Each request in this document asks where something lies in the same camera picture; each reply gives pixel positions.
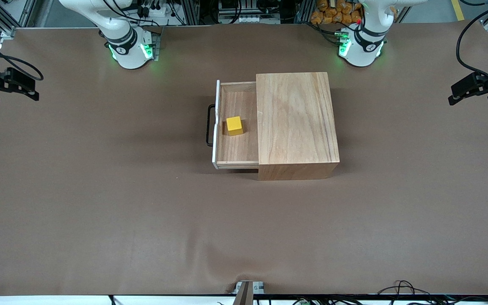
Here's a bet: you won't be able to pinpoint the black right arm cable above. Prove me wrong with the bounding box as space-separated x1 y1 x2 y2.
0 30 44 82

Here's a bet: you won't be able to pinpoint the wooden drawer with black handle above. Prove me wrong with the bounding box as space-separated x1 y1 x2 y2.
206 80 260 170

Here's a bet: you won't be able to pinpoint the orange stuffed bags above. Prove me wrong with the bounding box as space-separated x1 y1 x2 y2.
311 0 363 25

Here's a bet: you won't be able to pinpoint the wooden drawer cabinet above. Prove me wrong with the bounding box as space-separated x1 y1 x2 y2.
256 72 341 181

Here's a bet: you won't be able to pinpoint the brown table mat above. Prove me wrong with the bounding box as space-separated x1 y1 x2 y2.
0 19 488 296

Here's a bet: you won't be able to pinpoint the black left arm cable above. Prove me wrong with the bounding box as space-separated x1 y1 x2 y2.
457 8 488 83

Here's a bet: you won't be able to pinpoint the yellow cube block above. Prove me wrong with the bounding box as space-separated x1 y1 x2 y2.
226 116 244 136

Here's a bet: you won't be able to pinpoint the white power strip with plugs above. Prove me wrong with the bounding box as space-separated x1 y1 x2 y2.
137 0 173 18

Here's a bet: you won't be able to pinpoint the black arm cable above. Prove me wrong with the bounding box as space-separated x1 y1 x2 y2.
0 30 44 82
457 8 488 83

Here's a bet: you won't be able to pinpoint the black cable bundle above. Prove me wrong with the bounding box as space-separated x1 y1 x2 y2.
377 280 488 305

